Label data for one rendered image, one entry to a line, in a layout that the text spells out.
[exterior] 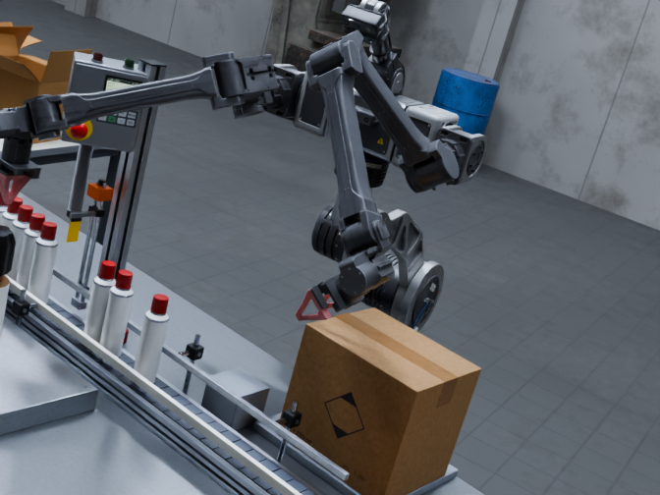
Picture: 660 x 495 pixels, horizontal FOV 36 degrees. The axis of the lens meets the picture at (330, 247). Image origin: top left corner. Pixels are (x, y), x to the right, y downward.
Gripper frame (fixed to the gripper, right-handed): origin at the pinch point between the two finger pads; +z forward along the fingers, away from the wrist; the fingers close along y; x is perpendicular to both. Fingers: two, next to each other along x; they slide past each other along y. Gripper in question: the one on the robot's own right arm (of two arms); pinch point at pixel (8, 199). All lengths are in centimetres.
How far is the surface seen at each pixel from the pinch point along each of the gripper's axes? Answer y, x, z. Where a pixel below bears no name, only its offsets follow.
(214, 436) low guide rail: 60, 13, 27
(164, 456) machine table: 52, 9, 35
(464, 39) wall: -316, 696, 16
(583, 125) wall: -185, 718, 53
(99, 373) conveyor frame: 25.0, 12.3, 31.5
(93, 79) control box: -5.1, 20.6, -25.6
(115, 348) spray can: 23.0, 17.2, 27.2
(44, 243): -5.8, 16.1, 14.3
